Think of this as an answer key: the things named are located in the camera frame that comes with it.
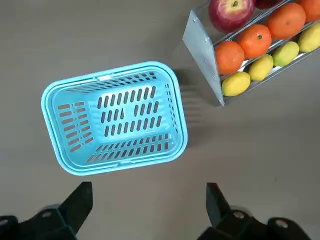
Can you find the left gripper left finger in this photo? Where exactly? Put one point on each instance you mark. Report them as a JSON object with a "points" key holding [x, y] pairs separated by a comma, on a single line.
{"points": [[70, 215]]}

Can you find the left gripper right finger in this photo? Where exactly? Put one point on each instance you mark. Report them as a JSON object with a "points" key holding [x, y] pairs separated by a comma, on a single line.
{"points": [[225, 222]]}

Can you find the light blue plastic basket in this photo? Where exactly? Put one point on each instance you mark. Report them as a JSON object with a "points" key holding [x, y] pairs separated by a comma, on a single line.
{"points": [[46, 117]]}

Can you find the tiered fruit display stand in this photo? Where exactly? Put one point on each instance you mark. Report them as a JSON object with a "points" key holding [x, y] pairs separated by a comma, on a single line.
{"points": [[200, 45]]}

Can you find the red apple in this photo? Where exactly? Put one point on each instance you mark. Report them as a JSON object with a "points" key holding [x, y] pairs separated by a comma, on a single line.
{"points": [[268, 3], [231, 15]]}

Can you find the lemon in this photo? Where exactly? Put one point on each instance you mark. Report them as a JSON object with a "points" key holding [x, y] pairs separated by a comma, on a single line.
{"points": [[285, 53], [236, 84], [310, 37], [261, 67]]}

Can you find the orange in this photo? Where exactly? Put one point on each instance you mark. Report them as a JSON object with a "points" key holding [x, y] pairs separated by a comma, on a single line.
{"points": [[255, 41], [286, 21], [312, 10], [229, 58]]}

